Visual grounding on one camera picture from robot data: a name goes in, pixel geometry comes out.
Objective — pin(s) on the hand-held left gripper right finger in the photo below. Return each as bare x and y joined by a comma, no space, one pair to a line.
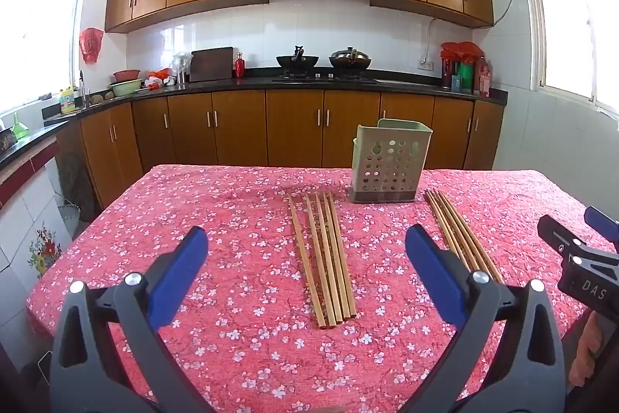
433,268

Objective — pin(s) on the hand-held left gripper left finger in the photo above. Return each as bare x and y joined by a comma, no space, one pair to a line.
181,268

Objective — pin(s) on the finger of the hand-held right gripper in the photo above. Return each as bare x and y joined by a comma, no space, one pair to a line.
602,222
553,231

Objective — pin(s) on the green perforated utensil holder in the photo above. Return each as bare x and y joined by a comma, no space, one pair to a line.
387,161

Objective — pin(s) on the person's right hand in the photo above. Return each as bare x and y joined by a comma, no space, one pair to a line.
586,345

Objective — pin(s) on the red floral tablecloth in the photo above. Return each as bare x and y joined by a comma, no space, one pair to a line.
217,210

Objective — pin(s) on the metal bucket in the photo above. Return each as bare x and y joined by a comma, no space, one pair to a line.
68,219

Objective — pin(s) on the wooden base cabinets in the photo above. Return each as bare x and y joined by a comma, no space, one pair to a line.
242,127

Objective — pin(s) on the red labelled sauce bottle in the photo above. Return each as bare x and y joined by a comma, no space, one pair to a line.
483,79

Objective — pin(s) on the small blue box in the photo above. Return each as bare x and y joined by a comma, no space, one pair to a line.
456,83

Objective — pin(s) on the green canister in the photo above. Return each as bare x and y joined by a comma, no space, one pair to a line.
466,76

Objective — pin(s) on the green basin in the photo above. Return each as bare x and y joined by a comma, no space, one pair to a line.
124,88

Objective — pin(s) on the dark sauce bottle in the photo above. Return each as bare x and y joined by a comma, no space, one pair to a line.
447,74

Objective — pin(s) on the red and white plastic bag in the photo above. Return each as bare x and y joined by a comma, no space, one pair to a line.
159,78

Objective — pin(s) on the black kitchen countertop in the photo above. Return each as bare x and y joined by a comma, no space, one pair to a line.
242,84

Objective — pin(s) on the red basin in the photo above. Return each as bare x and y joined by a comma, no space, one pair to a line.
126,75

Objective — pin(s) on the yellow detergent bottle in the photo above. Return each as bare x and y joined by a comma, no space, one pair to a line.
66,102

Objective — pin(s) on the red plastic bag over bottles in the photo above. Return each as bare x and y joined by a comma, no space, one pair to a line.
462,51

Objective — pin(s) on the clear plastic bag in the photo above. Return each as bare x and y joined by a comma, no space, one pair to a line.
182,64

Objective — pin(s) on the large white-framed window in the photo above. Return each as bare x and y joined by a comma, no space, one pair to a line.
570,21

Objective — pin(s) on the metal sink faucet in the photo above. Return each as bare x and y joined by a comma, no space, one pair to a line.
82,89

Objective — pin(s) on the dark wooden cutting board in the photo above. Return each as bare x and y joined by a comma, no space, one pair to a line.
211,64

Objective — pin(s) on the small red bottle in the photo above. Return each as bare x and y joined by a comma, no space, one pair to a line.
240,67

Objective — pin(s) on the green funnel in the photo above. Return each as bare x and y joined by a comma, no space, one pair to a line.
20,130

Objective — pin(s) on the dark patterned tin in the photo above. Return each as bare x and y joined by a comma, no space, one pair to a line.
7,139

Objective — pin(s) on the black gas stove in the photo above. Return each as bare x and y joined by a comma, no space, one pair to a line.
324,79

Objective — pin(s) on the wok with metal lid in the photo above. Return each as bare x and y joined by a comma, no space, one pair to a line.
350,57

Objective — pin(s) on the black open wok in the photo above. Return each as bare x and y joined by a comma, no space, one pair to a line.
297,60

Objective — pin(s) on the hanging red plastic bag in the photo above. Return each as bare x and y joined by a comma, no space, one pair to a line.
91,45

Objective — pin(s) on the window beside sink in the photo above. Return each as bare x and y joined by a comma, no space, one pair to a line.
38,35

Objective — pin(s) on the white wall socket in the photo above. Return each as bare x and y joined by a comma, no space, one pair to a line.
425,64

